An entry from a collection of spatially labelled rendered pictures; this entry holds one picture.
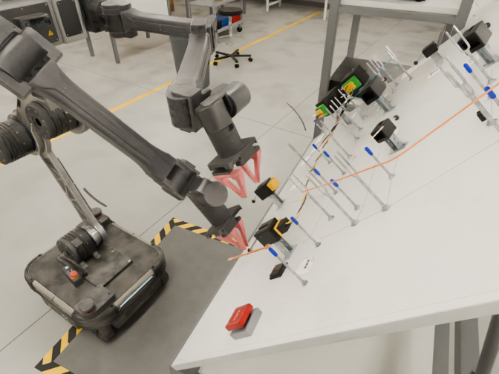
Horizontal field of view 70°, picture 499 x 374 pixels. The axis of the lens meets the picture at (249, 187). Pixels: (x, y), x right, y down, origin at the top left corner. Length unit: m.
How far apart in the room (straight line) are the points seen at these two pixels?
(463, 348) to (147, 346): 1.49
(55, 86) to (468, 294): 0.71
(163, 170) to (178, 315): 1.37
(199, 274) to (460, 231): 1.84
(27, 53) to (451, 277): 0.74
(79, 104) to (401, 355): 0.99
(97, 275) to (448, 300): 1.77
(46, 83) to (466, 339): 1.00
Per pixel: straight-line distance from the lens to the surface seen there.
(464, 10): 1.54
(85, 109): 0.76
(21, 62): 0.76
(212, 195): 0.78
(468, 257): 0.50
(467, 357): 0.95
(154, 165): 0.81
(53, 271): 2.18
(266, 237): 0.82
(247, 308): 0.73
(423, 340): 1.17
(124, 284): 1.97
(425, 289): 0.50
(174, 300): 2.14
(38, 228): 2.86
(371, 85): 1.17
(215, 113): 0.67
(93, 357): 2.08
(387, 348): 1.12
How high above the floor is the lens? 1.74
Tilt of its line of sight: 38 degrees down
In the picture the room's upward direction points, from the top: straight up
